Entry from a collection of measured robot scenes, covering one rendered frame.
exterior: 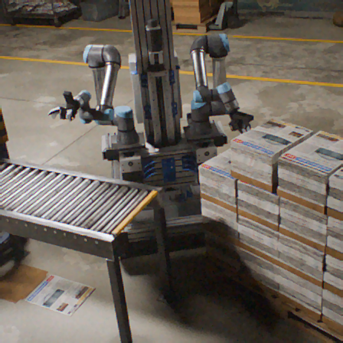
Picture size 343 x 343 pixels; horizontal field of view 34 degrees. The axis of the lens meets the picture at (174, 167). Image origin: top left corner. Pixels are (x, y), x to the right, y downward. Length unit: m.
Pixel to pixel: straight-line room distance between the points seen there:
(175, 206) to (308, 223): 1.41
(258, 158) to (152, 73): 1.02
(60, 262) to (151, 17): 1.80
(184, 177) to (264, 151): 1.02
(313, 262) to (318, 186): 0.46
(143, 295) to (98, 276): 0.38
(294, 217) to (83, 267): 1.65
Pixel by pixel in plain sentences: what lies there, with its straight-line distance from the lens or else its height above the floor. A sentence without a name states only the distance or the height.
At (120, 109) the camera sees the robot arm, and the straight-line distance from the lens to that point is 3.64.
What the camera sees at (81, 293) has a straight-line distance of 3.78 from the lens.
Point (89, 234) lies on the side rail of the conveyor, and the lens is 2.88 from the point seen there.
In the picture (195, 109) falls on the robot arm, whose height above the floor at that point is 0.99.
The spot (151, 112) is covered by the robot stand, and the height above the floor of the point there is 0.97.
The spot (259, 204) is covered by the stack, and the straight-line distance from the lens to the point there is 3.11.
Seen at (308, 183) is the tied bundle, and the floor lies 0.98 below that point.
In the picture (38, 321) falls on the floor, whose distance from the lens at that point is 3.68.
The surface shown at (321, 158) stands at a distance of 2.87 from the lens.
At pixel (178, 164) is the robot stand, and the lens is 3.78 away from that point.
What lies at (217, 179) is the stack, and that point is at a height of 0.78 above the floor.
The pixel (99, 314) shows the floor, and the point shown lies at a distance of 3.62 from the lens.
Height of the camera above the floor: 2.40
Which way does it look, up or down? 28 degrees down
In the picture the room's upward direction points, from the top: 5 degrees counter-clockwise
